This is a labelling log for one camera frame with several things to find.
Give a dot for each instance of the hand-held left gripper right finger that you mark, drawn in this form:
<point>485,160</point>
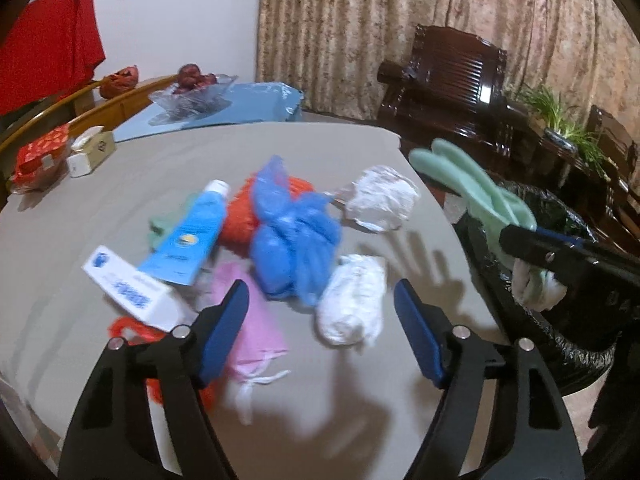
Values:
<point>417,330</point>

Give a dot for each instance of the green potted plant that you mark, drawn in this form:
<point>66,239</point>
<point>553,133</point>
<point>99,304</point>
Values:
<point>555,107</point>

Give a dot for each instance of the tissue box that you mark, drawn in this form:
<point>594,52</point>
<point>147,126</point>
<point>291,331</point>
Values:
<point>92,152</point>

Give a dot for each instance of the light wooden chair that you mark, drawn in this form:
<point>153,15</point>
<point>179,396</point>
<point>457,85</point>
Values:
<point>127,105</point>
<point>60,102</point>

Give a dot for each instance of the patterned beige curtain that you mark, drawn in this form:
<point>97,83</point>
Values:
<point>350,25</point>

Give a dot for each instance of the green rubber glove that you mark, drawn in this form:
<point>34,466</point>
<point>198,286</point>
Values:
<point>160,225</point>
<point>480,185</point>

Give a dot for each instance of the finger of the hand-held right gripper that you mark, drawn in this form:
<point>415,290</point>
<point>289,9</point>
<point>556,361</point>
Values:
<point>560,238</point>
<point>540,255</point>

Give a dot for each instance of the orange foam fruit net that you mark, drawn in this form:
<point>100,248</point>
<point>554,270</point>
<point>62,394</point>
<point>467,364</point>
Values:
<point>237,225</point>

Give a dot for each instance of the crumpled white plastic bag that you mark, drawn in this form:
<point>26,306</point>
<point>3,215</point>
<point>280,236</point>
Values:
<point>350,300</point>

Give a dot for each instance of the white and blue carton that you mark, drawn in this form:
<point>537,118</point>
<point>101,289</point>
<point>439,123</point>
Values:
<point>130,285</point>

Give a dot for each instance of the dark wooden armchair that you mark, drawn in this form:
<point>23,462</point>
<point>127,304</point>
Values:
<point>612,140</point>
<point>450,75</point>

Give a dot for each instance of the red gift packet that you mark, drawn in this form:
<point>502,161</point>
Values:
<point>40,157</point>

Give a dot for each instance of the red apples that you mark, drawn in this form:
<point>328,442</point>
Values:
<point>192,77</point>

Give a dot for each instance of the glass fruit bowl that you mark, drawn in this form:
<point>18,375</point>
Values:
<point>192,102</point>

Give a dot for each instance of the blue squeeze tube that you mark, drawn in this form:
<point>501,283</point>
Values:
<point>190,235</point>

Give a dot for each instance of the red mesh bag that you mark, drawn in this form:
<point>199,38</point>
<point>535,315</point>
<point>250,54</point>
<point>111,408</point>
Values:
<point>127,327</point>

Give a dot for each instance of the crumpled clear plastic wrap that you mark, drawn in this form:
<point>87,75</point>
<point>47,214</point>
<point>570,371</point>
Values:
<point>380,200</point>

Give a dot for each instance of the red cloth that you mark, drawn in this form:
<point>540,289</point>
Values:
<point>50,45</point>

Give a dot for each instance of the blue plastic bag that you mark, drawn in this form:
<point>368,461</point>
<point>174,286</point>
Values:
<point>280,255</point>

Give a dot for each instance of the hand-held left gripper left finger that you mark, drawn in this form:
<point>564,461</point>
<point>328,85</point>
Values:
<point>225,330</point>

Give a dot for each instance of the red paper ornament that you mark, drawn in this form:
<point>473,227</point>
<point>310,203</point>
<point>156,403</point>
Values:
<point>120,82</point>

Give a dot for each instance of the blue table mat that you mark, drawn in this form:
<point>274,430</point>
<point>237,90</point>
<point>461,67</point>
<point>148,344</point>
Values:
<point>250,107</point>

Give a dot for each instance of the dark wooden side table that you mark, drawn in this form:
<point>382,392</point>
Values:
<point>545,160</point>

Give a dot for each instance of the black-bagged trash bin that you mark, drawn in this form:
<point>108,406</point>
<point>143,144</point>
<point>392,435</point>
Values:
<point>565,355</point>

